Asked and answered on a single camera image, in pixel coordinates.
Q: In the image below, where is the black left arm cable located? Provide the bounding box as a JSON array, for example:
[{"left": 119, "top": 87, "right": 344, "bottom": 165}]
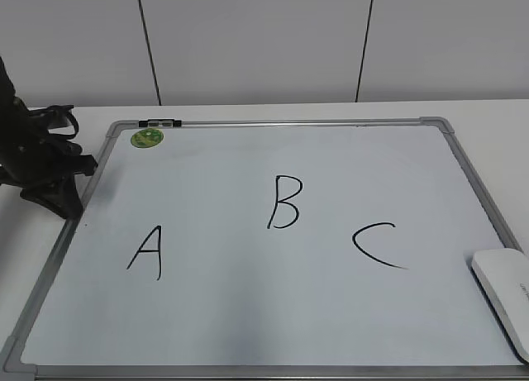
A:
[{"left": 25, "top": 103, "right": 82, "bottom": 145}]

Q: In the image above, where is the white whiteboard eraser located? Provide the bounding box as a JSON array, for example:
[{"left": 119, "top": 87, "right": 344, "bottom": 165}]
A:
[{"left": 471, "top": 248, "right": 528, "bottom": 361}]

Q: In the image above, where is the white whiteboard grey frame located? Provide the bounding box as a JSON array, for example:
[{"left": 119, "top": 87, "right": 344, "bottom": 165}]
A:
[{"left": 1, "top": 117, "right": 528, "bottom": 380}]

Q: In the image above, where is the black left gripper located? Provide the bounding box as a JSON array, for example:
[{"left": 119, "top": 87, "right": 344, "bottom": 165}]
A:
[{"left": 1, "top": 98, "right": 98, "bottom": 220}]

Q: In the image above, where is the green round magnet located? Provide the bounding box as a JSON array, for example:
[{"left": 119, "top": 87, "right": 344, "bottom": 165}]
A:
[{"left": 130, "top": 128, "right": 164, "bottom": 149}]

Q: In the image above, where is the black grey board hanger clip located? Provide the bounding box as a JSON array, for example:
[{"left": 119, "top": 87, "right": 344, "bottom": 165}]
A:
[{"left": 138, "top": 119, "right": 183, "bottom": 129}]

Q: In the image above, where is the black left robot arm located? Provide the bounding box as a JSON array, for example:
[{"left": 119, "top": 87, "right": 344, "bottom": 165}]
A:
[{"left": 1, "top": 65, "right": 98, "bottom": 220}]

